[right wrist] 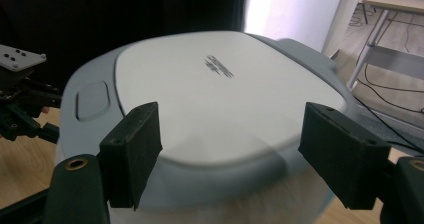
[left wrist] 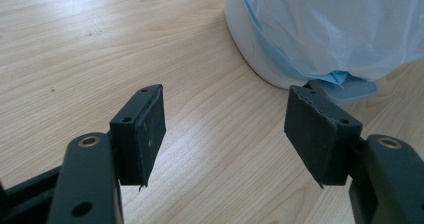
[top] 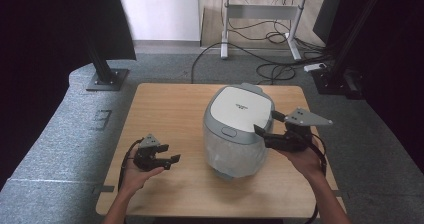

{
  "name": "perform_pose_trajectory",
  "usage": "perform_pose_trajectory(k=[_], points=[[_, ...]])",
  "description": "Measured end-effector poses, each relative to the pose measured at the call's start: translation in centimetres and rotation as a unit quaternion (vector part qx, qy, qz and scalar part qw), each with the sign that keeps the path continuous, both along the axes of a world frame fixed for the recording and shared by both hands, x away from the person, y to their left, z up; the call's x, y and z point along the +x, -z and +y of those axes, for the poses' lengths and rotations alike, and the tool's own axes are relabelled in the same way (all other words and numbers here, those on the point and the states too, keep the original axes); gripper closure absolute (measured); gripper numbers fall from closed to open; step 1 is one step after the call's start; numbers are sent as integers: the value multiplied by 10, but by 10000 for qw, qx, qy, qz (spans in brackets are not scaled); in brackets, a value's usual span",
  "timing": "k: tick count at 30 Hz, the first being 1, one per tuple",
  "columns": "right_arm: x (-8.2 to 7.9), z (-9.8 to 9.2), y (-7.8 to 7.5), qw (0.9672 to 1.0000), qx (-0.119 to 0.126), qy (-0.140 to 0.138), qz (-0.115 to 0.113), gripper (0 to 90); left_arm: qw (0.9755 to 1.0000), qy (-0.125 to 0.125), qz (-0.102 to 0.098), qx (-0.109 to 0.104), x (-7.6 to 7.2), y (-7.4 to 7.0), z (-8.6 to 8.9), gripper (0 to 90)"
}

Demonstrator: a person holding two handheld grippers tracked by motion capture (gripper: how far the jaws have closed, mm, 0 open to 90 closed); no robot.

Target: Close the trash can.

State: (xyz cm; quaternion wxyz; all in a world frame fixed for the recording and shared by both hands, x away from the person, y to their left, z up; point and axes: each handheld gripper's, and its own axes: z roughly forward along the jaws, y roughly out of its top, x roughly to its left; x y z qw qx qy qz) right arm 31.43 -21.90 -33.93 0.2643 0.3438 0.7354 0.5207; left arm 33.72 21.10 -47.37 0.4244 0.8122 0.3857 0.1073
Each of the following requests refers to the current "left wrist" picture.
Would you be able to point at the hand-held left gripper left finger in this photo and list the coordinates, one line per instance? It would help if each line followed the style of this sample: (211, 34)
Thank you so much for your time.
(138, 140)

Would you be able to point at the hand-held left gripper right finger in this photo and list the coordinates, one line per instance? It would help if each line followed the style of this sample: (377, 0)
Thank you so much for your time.
(320, 137)

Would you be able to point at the light blue plastic bin bag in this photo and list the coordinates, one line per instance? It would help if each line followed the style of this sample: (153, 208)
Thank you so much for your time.
(333, 24)

